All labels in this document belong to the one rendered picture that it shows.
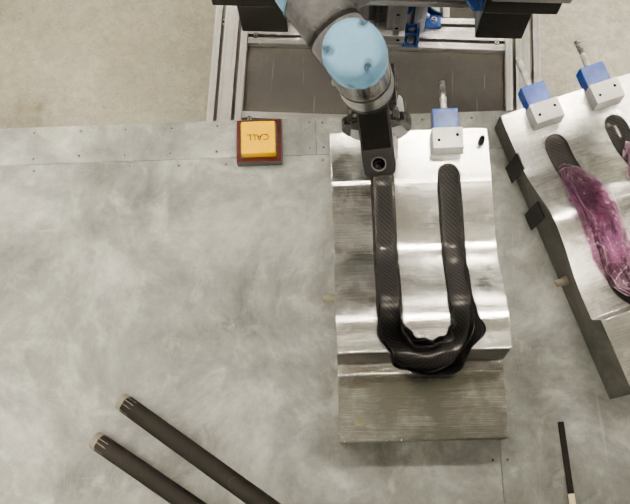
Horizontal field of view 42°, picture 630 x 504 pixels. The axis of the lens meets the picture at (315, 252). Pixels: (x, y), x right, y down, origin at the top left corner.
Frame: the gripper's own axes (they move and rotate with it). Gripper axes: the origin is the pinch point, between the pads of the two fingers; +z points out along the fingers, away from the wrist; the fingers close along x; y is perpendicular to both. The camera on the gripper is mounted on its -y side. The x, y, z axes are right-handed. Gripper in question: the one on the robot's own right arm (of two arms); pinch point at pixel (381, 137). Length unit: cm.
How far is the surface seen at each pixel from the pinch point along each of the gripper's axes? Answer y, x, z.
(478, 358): -35.3, -13.1, 3.3
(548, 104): 6.2, -27.3, 10.8
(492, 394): -41.0, -14.9, 4.6
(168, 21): 65, 69, 95
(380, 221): -12.8, 1.1, 4.2
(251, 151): 1.4, 23.1, 7.3
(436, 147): -1.4, -8.5, 3.4
